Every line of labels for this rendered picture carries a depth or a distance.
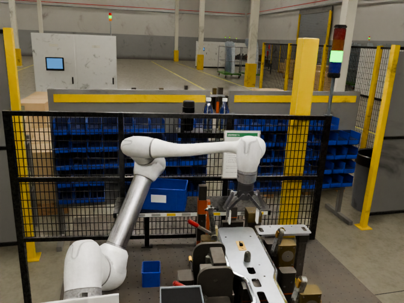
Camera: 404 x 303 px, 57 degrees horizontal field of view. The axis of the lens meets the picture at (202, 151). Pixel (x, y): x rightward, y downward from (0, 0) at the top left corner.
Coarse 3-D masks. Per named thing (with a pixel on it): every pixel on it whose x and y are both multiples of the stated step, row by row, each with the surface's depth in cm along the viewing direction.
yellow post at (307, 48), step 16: (304, 48) 215; (304, 64) 218; (304, 80) 221; (304, 96) 224; (304, 112) 227; (288, 128) 238; (304, 128) 230; (288, 144) 238; (304, 144) 233; (288, 160) 238; (288, 192) 241; (288, 224) 248
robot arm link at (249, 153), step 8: (248, 136) 166; (240, 144) 165; (248, 144) 163; (256, 144) 163; (240, 152) 164; (248, 152) 163; (256, 152) 164; (240, 160) 165; (248, 160) 163; (256, 160) 165; (240, 168) 167; (248, 168) 165; (256, 168) 167
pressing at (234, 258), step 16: (224, 240) 186; (240, 240) 186; (256, 240) 187; (240, 256) 172; (256, 256) 173; (240, 272) 160; (256, 272) 161; (272, 272) 161; (256, 288) 150; (272, 288) 151
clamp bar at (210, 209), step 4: (208, 208) 172; (212, 208) 172; (216, 208) 173; (208, 212) 175; (212, 212) 172; (212, 216) 173; (212, 220) 174; (212, 224) 174; (212, 228) 175; (212, 232) 175
